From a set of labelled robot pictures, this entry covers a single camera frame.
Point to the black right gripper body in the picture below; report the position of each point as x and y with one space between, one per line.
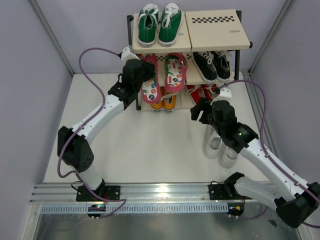
216 125

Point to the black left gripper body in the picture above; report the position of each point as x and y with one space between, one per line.
147 74

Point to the pink green sandal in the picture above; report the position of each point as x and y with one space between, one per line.
150 90
175 66

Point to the orange canvas sneaker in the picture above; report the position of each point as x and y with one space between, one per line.
169 100
158 106

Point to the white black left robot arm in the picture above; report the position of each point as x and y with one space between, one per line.
74 143

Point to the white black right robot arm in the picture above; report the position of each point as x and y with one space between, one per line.
292 197

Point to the cream black shoe shelf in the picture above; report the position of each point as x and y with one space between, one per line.
207 30

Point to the red canvas sneaker right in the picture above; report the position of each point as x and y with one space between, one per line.
209 91

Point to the red canvas sneaker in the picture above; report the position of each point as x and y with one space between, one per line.
196 92
209 91

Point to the red canvas sneaker left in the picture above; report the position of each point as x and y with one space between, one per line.
196 92

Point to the white leather sneaker left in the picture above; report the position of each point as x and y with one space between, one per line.
212 143

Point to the white leather sneaker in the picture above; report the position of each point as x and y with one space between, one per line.
212 143
228 158

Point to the white leather sneaker right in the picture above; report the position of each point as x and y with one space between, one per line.
228 158

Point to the black canvas sneaker left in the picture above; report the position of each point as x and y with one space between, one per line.
204 62

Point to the black canvas sneaker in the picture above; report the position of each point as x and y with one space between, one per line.
222 65
204 62

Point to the black canvas sneaker right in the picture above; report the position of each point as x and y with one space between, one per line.
222 65

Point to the green canvas sneaker left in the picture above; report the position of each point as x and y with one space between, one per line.
148 19

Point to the green canvas sneaker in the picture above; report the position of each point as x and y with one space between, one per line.
171 21
148 19

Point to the green canvas sneaker right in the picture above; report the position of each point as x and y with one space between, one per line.
171 21

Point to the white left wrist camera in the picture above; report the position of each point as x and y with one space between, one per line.
128 54

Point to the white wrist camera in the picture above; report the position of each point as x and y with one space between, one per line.
128 54
225 94

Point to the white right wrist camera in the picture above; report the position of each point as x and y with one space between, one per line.
225 94

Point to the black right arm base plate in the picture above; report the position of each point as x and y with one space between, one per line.
222 191

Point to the slotted grey cable duct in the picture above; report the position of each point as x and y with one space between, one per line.
136 208

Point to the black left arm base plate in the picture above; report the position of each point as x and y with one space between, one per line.
109 192

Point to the aluminium mounting rail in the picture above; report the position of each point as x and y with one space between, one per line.
134 192

